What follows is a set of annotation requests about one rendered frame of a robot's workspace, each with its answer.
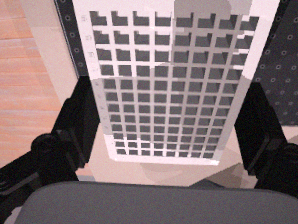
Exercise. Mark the white well plate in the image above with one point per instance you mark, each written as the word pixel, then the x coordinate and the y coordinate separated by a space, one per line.
pixel 161 121

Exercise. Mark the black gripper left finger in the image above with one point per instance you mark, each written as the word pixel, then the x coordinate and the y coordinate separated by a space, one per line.
pixel 53 155

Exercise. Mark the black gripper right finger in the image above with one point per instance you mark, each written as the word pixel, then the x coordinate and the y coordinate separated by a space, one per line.
pixel 265 153

